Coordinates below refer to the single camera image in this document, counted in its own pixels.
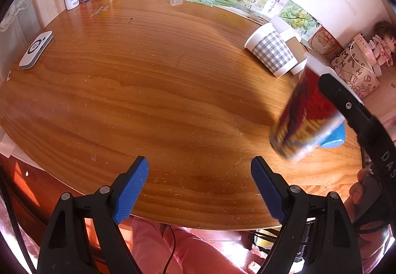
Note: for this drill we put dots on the blue plastic cup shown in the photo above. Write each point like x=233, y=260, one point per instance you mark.
x=337, y=138

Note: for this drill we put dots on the person's hand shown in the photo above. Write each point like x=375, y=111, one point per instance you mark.
x=372, y=242

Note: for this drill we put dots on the translucent printed plastic cup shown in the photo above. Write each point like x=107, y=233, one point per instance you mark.
x=308, y=118

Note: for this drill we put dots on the letter print fabric basket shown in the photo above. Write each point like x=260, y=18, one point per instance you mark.
x=352, y=66

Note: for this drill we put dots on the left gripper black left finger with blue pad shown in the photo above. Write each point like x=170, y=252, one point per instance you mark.
x=65, y=247

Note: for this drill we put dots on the brown sleeve paper cup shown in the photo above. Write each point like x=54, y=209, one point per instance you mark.
x=292, y=40

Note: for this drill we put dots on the pink trousers leg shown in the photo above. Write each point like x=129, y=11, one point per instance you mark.
x=162, y=248

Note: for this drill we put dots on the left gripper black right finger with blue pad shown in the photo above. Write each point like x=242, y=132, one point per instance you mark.
x=317, y=225

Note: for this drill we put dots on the small clear plastic cap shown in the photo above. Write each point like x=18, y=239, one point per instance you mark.
x=176, y=2

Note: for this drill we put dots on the white portable wifi router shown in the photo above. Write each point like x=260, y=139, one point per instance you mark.
x=36, y=48

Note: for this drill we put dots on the white plain paper cup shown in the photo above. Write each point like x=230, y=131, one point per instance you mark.
x=279, y=24

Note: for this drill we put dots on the white lace cloth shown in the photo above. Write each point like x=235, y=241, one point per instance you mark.
x=19, y=26

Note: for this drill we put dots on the grey checkered paper cup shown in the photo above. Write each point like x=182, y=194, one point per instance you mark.
x=267, y=45

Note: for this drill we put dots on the doll in pink dress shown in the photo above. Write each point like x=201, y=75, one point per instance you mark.
x=382, y=44

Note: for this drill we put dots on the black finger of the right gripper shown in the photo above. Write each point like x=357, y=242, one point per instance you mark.
x=371, y=134

